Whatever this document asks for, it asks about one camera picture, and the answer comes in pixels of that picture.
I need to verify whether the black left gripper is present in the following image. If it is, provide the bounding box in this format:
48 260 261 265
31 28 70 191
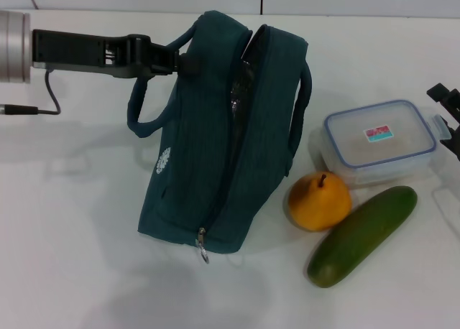
31 29 201 80

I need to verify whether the clear lunch box blue seal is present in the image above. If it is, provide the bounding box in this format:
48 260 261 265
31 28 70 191
321 98 449 187

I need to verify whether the dark teal insulated lunch bag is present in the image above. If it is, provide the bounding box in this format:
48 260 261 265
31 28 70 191
126 9 312 265

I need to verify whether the green cucumber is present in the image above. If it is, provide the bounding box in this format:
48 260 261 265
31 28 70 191
306 185 419 289

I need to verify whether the yellow pear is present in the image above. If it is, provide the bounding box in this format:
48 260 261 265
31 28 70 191
287 170 353 233

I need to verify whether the left gripper cable with plug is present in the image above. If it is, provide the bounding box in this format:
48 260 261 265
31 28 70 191
0 69 61 116

